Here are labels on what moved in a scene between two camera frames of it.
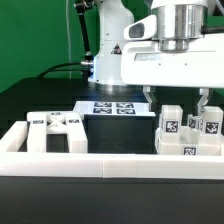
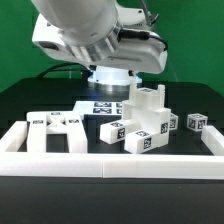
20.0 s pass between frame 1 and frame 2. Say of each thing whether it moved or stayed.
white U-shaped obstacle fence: stayed
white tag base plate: stayed
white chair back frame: stayed
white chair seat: moved
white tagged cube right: stayed
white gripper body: moved
